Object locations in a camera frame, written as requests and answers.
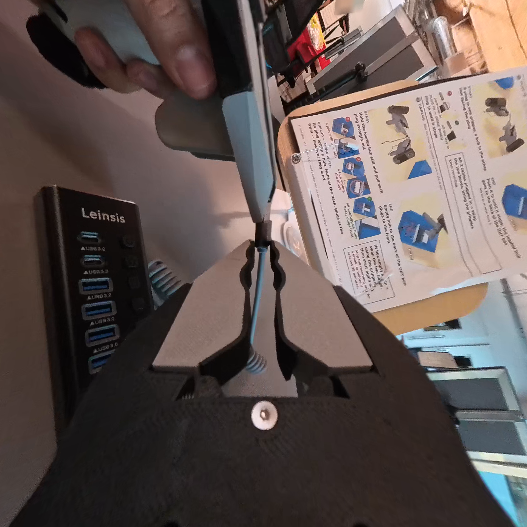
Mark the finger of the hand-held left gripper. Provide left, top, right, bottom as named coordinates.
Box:
left=222, top=88, right=276, bottom=225

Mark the grey usb cable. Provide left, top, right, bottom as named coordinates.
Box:
left=147, top=220, right=273, bottom=373

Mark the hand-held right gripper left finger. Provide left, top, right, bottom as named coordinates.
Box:
left=152, top=240, right=254, bottom=384

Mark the person's left hand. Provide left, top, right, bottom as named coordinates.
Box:
left=75, top=0, right=219, bottom=101

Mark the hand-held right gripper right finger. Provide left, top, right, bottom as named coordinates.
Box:
left=268, top=240, right=374, bottom=380

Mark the black usb hub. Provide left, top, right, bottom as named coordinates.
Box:
left=34, top=185, right=156, bottom=439

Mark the instruction sheet board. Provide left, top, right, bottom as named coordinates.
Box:
left=277, top=68, right=527, bottom=336

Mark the white board stand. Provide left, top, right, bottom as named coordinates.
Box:
left=270, top=161, right=319, bottom=268

